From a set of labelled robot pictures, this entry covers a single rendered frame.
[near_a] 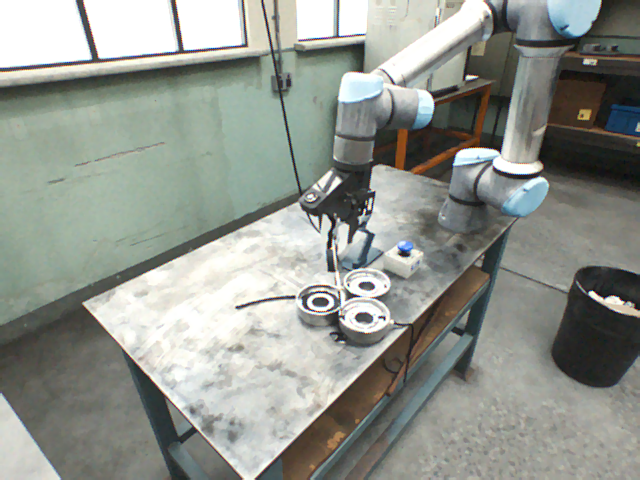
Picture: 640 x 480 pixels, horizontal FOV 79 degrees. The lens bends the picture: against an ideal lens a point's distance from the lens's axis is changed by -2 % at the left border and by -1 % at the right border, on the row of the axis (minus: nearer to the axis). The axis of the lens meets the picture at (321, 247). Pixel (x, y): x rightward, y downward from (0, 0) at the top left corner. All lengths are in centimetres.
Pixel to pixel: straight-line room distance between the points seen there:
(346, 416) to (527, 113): 82
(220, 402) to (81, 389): 133
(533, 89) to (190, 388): 93
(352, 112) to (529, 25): 44
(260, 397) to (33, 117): 166
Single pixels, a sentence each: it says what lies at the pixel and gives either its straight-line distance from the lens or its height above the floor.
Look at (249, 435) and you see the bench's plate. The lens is 71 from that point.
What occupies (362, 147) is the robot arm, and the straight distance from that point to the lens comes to 75.
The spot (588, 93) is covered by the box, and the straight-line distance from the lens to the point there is 412.
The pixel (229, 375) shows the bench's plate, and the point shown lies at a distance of 79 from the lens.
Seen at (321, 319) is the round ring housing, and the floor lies 83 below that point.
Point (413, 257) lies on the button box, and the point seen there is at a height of 84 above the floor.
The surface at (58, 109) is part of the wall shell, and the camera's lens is 212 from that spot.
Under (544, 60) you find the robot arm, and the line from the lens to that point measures 102.
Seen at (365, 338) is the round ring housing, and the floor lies 82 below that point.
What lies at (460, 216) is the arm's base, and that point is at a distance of 123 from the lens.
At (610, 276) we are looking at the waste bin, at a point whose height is 39.
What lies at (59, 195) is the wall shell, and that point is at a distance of 220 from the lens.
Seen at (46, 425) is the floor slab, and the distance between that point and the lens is 197.
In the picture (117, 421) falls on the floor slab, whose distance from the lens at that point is 185.
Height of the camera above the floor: 139
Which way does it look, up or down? 32 degrees down
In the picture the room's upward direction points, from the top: straight up
